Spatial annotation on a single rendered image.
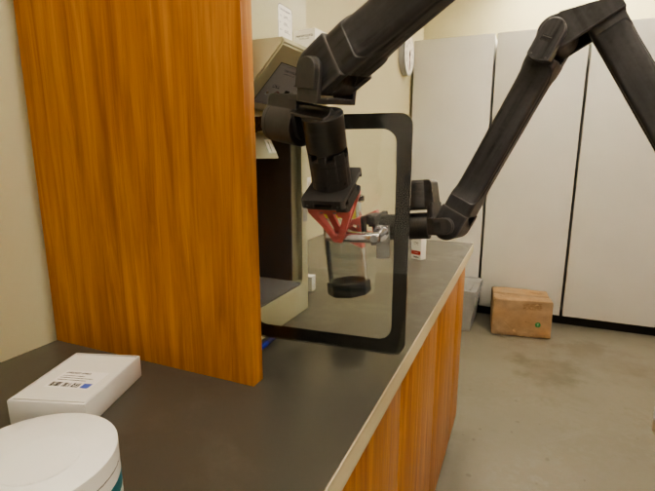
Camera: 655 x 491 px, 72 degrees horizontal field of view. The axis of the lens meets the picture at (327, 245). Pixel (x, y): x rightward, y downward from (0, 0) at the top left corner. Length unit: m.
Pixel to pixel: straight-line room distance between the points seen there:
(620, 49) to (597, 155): 2.91
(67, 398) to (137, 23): 0.59
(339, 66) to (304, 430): 0.49
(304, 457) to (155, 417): 0.25
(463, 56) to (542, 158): 0.98
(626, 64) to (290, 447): 0.78
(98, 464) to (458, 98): 3.63
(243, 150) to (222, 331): 0.31
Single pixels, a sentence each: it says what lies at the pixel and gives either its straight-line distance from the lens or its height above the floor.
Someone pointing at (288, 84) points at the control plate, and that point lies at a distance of 0.89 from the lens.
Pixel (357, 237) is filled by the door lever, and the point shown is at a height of 1.20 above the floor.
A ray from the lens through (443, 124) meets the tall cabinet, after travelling 3.85.
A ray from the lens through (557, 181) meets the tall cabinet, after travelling 3.80.
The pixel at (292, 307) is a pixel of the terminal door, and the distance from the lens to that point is 0.83.
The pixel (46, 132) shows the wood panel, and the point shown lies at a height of 1.37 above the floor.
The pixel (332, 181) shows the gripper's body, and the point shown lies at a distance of 0.64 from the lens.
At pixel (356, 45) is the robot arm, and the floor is 1.45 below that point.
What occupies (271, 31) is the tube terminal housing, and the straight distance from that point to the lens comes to 1.00.
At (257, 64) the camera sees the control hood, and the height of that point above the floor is 1.47.
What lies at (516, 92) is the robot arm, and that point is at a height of 1.44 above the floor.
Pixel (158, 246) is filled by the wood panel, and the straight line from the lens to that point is 0.85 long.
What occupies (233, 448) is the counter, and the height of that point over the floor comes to 0.94.
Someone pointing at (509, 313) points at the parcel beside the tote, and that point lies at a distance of 3.60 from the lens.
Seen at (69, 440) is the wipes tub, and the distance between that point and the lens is 0.47.
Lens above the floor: 1.33
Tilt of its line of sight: 12 degrees down
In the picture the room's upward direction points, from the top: straight up
